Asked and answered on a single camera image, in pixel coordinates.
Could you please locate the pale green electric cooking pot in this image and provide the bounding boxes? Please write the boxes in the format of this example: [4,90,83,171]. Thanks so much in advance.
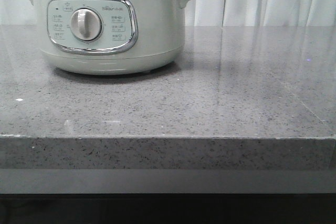
[30,0,190,75]

